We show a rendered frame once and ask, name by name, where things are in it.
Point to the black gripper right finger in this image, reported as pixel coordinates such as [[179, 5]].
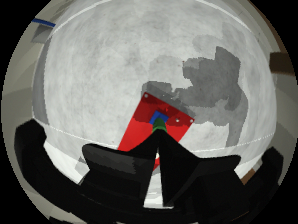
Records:
[[179, 167]]

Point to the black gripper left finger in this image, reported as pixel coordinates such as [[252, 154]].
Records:
[[137, 164]]

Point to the red circuit board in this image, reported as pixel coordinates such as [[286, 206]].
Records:
[[152, 113]]

